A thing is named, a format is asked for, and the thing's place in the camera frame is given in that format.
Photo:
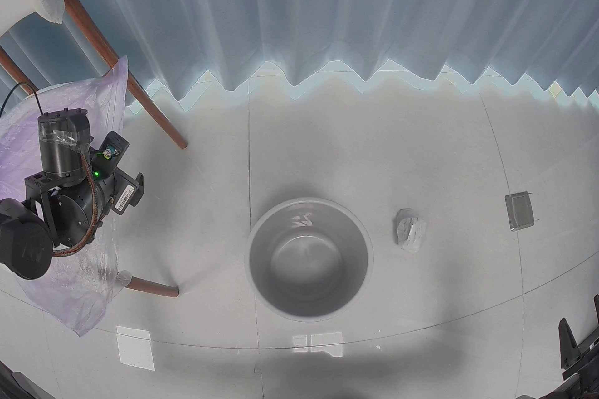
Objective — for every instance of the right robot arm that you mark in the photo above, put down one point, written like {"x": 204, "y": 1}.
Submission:
{"x": 559, "y": 395}

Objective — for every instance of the purple plastic bag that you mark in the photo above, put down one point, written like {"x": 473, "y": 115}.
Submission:
{"x": 105, "y": 107}

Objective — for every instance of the crumpled white paper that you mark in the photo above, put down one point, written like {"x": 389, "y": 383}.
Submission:
{"x": 411, "y": 231}

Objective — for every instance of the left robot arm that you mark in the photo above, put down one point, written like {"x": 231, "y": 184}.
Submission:
{"x": 61, "y": 154}

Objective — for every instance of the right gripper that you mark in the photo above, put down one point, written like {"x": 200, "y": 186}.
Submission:
{"x": 585, "y": 362}

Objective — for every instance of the white trash bin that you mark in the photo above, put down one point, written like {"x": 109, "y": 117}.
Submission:
{"x": 309, "y": 261}

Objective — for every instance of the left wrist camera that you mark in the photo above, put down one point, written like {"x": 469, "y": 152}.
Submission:
{"x": 113, "y": 150}

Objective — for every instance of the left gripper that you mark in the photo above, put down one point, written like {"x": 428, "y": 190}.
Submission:
{"x": 106, "y": 191}

